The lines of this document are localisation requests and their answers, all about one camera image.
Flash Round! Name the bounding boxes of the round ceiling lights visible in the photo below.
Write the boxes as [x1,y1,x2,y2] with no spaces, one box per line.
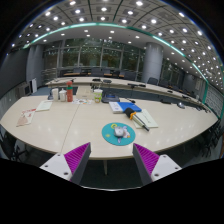
[9,0,218,84]

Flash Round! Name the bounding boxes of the white plastic cup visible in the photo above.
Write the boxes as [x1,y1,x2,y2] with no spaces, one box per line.
[51,87,60,102]

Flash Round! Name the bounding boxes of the colourful flyer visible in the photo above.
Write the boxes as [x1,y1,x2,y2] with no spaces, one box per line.
[71,98,94,106]

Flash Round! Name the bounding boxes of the long curved conference table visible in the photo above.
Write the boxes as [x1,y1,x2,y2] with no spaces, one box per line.
[44,77,211,113]

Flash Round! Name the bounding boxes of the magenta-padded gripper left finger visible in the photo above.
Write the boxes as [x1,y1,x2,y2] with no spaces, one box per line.
[39,142,92,185]

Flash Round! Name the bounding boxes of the black conference desk console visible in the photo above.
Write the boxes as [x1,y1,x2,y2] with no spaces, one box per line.
[101,92,121,104]

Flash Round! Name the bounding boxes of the black microphone yellow ring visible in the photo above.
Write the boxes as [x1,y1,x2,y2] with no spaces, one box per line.
[124,107,150,132]

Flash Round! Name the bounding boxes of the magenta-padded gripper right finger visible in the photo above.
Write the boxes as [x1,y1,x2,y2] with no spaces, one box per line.
[132,142,183,186]

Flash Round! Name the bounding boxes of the black office chairs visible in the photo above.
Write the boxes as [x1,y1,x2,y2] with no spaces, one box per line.
[63,67,188,96]

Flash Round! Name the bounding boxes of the pale green booklet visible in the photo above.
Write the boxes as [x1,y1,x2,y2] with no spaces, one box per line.
[132,108,160,130]

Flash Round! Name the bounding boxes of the blue and white book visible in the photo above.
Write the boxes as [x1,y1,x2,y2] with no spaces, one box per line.
[108,101,143,115]

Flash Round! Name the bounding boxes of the silver computer mouse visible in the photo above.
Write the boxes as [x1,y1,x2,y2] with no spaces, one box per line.
[114,126,125,138]

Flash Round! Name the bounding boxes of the green-print paper cup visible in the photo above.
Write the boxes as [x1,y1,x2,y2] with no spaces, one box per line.
[93,88,103,104]

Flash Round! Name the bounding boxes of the white paper booklet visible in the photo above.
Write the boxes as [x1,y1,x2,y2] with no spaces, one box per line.
[35,100,54,112]

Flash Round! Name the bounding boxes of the round teal mouse pad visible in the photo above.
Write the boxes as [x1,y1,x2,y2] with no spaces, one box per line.
[101,122,137,147]

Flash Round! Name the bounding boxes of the white mug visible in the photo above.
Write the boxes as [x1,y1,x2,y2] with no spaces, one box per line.
[58,88,67,102]

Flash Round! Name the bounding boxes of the white standing sign board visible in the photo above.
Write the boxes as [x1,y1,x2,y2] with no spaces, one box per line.
[29,78,38,94]

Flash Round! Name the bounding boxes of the beige cardboard box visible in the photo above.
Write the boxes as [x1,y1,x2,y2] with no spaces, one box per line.
[75,85,95,100]

